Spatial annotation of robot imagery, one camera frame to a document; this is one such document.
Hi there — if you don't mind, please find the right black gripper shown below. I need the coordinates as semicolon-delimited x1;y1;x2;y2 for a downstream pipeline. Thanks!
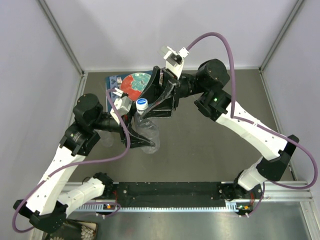
133;68;207;122

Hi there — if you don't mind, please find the clear bottle orange base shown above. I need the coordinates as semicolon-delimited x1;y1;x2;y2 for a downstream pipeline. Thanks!
134;108;161;154

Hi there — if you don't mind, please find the white bottle cap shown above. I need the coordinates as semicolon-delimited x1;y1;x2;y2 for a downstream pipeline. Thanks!
135;98;149;111

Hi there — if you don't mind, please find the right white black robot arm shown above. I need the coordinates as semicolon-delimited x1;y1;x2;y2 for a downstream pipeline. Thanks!
135;59;299;198

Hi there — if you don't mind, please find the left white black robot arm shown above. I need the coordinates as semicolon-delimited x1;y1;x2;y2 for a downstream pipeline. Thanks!
11;92;154;234

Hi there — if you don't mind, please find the red teal patterned plate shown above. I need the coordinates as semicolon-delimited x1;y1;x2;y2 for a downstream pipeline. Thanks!
120;72;151;102

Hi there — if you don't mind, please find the silver fork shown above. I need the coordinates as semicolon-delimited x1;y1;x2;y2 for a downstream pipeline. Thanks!
116;76;123;86

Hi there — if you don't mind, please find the blue patterned placemat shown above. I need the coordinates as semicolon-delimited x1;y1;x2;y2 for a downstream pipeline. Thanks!
104;70;155;113

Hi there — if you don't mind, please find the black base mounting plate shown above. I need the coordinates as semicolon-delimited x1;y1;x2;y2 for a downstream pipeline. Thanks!
107;181;266;208

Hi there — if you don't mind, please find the floral patterned box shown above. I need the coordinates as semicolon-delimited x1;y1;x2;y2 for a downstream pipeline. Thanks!
42;219;98;240

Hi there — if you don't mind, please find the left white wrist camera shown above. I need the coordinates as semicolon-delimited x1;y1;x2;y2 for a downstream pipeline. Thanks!
113;88;133;117

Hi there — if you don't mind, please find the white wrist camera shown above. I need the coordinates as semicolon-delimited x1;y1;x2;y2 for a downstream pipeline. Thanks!
113;88;133;117
160;46;190;79

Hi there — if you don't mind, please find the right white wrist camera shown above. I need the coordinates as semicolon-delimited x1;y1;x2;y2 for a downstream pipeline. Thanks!
160;46;190;79

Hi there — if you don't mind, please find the grey slotted cable duct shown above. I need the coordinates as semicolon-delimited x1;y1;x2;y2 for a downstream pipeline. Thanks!
74;201;253;213

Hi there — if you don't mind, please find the aluminium frame rail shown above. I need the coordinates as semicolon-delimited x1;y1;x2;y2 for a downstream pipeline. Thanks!
62;181;313;203

